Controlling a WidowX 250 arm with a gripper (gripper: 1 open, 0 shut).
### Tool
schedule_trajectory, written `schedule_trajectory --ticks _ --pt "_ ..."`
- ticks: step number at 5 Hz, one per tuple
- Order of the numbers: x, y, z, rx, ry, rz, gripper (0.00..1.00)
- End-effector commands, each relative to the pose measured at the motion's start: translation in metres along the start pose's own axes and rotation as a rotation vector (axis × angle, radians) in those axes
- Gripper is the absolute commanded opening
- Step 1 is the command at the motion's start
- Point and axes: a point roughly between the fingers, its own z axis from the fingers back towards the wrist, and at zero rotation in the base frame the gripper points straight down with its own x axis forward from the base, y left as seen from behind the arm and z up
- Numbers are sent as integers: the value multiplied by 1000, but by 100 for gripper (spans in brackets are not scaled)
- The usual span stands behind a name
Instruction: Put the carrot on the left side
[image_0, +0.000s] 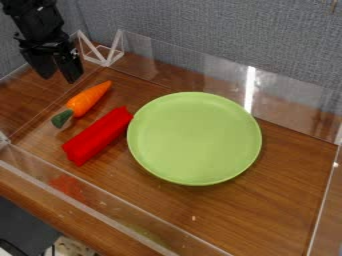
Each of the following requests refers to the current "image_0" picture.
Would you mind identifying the light green plate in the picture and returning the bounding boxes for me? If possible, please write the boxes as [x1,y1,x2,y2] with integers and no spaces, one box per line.
[126,92,261,186]

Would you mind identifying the clear acrylic corner bracket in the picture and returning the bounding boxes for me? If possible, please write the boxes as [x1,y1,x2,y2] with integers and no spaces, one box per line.
[75,30,124,67]

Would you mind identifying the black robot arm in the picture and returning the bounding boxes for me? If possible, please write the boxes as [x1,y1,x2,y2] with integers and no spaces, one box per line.
[0,0,83,84]

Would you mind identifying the clear acrylic enclosure walls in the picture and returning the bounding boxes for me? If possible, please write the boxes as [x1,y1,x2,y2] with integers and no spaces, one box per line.
[0,31,342,256]

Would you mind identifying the orange toy carrot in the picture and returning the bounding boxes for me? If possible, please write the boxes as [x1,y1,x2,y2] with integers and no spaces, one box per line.
[50,81,112,128]

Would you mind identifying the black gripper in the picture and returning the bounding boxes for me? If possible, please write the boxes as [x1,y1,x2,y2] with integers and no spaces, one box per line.
[13,30,83,84]

